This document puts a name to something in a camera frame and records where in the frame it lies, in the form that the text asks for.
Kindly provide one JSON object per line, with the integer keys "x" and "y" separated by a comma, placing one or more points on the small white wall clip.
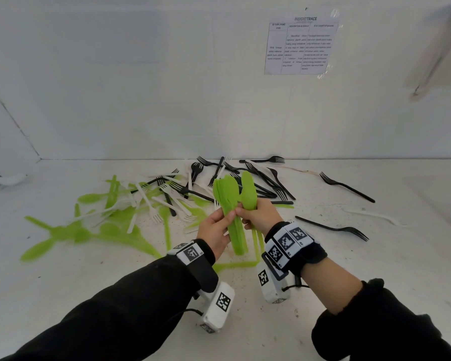
{"x": 9, "y": 179}

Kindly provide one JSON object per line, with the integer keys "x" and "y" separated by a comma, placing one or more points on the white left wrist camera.
{"x": 218, "y": 308}

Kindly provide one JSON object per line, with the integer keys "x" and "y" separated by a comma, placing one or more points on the printed paper wall notice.
{"x": 300, "y": 46}

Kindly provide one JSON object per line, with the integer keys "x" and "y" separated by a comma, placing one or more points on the stack of green spoons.
{"x": 227, "y": 191}

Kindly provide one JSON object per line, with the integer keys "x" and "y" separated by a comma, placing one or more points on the person's left hand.
{"x": 212, "y": 233}

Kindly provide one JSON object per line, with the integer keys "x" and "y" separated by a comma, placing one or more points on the green plastic spoon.
{"x": 249, "y": 189}

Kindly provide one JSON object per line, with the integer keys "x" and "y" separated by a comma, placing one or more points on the pile of plastic cutlery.
{"x": 112, "y": 231}

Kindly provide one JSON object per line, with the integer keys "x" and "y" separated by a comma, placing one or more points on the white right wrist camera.
{"x": 272, "y": 285}

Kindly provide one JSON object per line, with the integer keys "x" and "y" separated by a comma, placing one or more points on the person's right hand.
{"x": 265, "y": 218}

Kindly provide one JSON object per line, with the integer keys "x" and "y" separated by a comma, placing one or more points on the person's left forearm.
{"x": 116, "y": 315}

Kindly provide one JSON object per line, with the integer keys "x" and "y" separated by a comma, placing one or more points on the pile of white plastic forks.
{"x": 154, "y": 214}

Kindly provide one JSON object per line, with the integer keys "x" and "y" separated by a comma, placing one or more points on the black marker left wrist band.
{"x": 199, "y": 259}

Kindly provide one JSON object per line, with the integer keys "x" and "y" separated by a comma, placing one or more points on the black marker right wrist band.
{"x": 304, "y": 251}

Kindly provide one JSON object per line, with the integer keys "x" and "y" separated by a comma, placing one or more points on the metal wall bracket frame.
{"x": 432, "y": 67}

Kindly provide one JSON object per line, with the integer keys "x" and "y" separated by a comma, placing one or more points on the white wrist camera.
{"x": 272, "y": 285}
{"x": 218, "y": 308}

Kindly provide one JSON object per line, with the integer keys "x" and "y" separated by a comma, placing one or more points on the pile of black plastic forks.
{"x": 345, "y": 186}

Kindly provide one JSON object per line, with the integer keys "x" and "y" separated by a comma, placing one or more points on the black marker wrist band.
{"x": 199, "y": 259}
{"x": 304, "y": 251}

